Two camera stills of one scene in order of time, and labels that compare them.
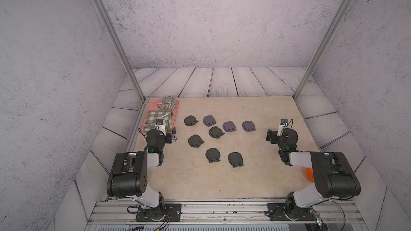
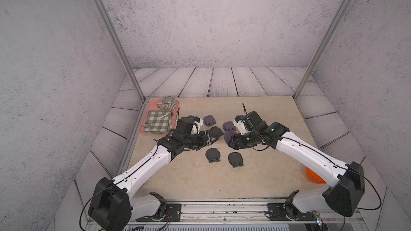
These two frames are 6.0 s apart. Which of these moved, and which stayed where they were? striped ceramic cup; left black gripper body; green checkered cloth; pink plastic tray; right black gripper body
Moved: right black gripper body; left black gripper body
Stayed: pink plastic tray; green checkered cloth; striped ceramic cup
